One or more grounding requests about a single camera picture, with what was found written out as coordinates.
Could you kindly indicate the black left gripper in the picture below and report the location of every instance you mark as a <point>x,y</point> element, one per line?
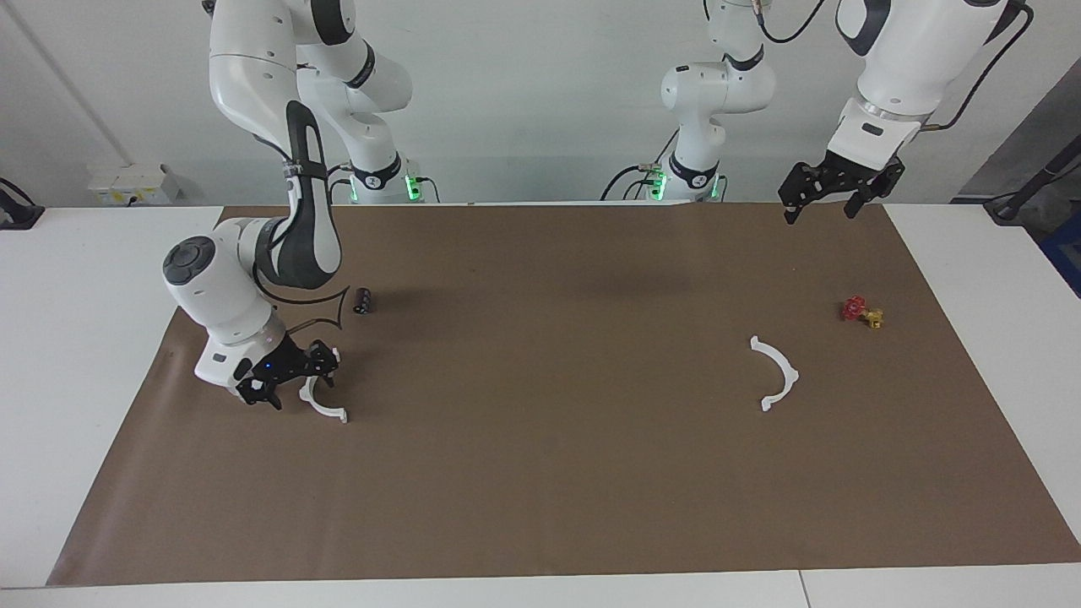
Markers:
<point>855,171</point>

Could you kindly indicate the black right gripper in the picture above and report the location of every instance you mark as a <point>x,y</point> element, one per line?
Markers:
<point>280,365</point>

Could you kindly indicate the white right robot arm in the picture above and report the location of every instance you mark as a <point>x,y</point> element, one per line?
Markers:
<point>253,67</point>

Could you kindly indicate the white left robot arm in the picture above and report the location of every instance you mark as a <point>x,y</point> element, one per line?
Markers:
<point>912,59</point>

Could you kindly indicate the small black connector block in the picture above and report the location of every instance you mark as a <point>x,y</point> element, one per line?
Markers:
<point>364,301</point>

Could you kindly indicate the dark grey panel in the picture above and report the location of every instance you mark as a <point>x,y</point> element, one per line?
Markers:
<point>1039,127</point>

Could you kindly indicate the blue crate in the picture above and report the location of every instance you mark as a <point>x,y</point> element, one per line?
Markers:
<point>1068,253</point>

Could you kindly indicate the brown paper table mat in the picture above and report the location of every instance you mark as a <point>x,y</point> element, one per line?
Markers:
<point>549,464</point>

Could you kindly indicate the white wall power strip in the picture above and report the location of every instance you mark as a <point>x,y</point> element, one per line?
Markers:
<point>135,181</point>

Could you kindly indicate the black table clamp mount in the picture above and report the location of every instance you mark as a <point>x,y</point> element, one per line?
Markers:
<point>17,215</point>

